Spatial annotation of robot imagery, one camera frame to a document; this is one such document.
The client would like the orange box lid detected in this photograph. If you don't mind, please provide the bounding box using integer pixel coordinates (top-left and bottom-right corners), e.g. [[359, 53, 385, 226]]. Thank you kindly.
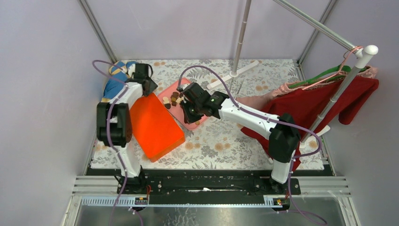
[[129, 93, 185, 162]]

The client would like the pink wire hanger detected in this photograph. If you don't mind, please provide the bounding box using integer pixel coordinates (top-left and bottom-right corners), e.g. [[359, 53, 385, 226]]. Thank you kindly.
[[302, 46, 363, 90]]

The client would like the dark red garment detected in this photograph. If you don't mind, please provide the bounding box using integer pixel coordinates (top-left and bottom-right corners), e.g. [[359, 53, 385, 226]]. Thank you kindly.
[[238, 76, 379, 169]]

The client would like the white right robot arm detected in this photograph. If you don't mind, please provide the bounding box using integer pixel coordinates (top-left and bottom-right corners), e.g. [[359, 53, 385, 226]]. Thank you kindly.
[[177, 82, 300, 194]]

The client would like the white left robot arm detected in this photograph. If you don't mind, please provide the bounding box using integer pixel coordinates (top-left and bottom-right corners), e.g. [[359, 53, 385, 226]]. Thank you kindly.
[[96, 63, 157, 194]]

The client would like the white clothes rack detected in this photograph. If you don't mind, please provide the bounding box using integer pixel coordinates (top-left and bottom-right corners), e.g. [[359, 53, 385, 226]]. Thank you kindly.
[[207, 0, 379, 149]]

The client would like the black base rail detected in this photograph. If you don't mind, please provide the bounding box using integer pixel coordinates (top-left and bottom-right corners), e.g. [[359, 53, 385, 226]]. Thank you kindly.
[[86, 164, 334, 205]]

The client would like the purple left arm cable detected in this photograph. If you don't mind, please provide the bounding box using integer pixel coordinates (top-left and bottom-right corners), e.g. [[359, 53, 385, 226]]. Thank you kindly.
[[92, 60, 129, 226]]

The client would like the pink garment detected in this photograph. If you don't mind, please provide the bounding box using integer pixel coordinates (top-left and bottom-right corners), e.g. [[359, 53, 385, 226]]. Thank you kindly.
[[235, 65, 378, 108]]

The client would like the blue plush toy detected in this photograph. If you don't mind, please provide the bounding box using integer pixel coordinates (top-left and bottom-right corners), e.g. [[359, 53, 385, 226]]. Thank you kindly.
[[100, 61, 139, 103]]

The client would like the white oval chocolate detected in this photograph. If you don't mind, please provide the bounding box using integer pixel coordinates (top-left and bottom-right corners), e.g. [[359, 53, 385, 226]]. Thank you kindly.
[[162, 97, 170, 105]]

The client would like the green hanger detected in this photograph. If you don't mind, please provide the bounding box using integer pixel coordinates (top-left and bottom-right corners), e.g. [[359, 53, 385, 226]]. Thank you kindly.
[[287, 65, 351, 89]]

